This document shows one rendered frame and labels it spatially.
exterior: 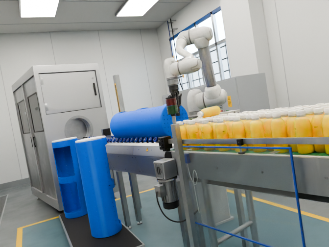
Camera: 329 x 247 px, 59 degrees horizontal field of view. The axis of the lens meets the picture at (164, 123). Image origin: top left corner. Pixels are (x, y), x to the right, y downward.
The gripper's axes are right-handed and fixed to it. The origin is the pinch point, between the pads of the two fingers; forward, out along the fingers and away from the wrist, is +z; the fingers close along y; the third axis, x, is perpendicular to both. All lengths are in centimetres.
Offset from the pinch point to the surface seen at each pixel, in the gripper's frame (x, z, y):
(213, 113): -34.0, 5.1, 3.8
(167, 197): -19, 54, -37
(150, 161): 29, 38, -14
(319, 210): -37, 116, 122
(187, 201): -44, 52, -39
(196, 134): -37.1, 15.7, -17.9
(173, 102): -45, -6, -39
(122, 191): 99, 75, -10
